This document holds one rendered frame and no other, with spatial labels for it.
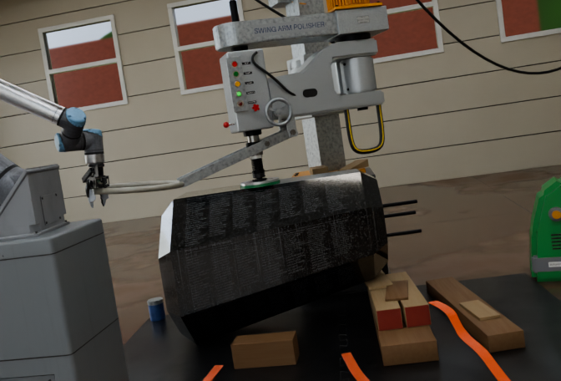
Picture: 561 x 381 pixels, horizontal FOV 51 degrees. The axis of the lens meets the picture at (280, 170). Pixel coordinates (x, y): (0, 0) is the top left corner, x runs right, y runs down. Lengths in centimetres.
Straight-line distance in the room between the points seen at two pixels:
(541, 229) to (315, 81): 156
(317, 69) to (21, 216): 170
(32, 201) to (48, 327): 45
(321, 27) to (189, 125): 645
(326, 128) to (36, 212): 216
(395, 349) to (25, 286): 153
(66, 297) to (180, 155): 745
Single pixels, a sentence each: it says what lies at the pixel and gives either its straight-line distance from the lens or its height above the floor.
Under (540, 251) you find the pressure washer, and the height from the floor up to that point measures 19.
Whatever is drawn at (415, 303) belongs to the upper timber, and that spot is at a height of 21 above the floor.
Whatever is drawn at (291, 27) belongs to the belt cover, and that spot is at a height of 163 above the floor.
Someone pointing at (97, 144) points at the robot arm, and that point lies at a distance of 293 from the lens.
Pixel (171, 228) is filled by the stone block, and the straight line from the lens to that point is 307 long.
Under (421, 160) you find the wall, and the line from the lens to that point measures 911.
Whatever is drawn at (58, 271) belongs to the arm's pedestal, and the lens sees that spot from 223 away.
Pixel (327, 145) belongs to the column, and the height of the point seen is 95.
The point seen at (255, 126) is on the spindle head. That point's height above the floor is 114.
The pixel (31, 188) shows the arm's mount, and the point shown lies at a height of 102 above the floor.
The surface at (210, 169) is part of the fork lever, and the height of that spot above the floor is 95.
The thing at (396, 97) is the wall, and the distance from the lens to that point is 907.
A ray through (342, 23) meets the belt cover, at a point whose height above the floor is 162.
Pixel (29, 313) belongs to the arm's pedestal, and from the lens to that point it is 232.
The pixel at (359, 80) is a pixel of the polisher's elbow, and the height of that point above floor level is 131.
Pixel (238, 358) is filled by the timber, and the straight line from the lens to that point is 291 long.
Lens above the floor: 110
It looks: 4 degrees down
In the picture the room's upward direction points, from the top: 8 degrees counter-clockwise
